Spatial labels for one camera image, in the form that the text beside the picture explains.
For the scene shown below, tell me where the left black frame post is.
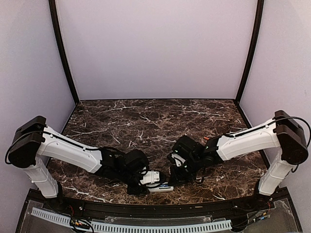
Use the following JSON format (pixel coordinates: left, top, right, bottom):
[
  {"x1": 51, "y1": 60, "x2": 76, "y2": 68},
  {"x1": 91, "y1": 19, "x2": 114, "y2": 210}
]
[{"x1": 48, "y1": 0, "x2": 80, "y2": 105}]

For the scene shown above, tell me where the black frame post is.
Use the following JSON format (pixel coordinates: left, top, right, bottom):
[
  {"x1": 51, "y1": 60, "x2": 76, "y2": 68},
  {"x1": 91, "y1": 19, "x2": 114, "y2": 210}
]
[
  {"x1": 48, "y1": 0, "x2": 80, "y2": 105},
  {"x1": 235, "y1": 0, "x2": 264, "y2": 105}
]

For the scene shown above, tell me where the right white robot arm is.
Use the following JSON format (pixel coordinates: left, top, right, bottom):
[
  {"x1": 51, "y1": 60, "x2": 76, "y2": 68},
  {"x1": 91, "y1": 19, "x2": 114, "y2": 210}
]
[{"x1": 168, "y1": 110, "x2": 311, "y2": 211}]

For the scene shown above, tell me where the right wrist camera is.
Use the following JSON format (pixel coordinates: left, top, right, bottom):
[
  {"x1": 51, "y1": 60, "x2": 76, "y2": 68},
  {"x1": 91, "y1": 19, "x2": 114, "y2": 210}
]
[{"x1": 167, "y1": 153, "x2": 187, "y2": 167}]

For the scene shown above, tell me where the right black frame post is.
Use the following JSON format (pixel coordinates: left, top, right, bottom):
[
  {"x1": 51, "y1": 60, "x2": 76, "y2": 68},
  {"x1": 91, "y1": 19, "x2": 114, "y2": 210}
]
[{"x1": 235, "y1": 0, "x2": 264, "y2": 105}]

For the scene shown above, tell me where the white remote control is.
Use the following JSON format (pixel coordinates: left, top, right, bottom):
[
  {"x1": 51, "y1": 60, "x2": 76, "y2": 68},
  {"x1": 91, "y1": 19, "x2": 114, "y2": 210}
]
[{"x1": 149, "y1": 182, "x2": 174, "y2": 193}]

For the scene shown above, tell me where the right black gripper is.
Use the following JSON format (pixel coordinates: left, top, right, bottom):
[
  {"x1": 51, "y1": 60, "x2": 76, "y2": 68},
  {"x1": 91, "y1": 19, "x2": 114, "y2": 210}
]
[{"x1": 168, "y1": 155, "x2": 202, "y2": 186}]

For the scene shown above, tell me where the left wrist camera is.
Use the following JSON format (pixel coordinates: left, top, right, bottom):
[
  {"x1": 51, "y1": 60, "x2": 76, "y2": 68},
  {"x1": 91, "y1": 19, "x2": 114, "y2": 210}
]
[{"x1": 140, "y1": 170, "x2": 160, "y2": 185}]

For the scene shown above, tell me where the white slotted cable duct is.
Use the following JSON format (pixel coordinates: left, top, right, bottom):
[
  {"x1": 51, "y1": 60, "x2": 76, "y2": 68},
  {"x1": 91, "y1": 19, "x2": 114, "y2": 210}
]
[{"x1": 31, "y1": 207, "x2": 232, "y2": 233}]

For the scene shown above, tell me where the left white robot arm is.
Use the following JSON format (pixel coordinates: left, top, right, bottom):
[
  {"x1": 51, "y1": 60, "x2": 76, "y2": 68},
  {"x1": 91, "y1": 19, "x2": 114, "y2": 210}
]
[{"x1": 5, "y1": 116, "x2": 159, "y2": 212}]

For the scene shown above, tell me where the black front rail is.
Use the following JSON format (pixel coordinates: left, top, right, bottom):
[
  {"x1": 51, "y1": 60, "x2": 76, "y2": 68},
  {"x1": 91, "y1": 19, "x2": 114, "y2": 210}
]
[{"x1": 48, "y1": 191, "x2": 290, "y2": 220}]

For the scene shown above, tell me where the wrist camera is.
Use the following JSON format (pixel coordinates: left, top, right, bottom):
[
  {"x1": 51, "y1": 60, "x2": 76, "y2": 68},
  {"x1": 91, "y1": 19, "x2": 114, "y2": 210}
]
[
  {"x1": 167, "y1": 153, "x2": 187, "y2": 167},
  {"x1": 140, "y1": 170, "x2": 160, "y2": 185}
]

